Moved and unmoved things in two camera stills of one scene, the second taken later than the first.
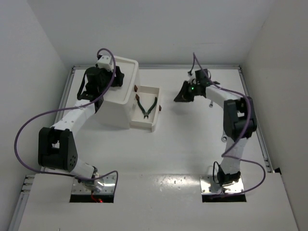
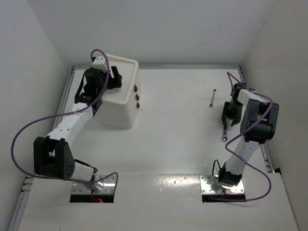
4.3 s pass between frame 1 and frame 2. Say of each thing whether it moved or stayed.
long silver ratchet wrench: stayed
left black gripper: stayed
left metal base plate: stayed
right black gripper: moved
